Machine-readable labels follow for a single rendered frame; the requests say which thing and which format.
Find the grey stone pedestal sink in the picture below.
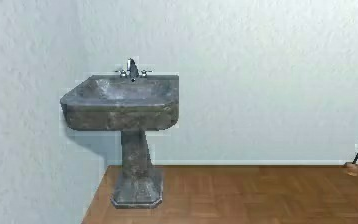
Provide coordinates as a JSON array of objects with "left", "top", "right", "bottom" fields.
[{"left": 59, "top": 74, "right": 180, "bottom": 210}]

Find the chrome sink faucet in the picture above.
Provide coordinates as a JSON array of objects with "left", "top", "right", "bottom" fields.
[{"left": 115, "top": 58, "right": 153, "bottom": 83}]

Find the brown plunger with black handle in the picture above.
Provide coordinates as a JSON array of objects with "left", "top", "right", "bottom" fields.
[{"left": 343, "top": 126, "right": 358, "bottom": 177}]

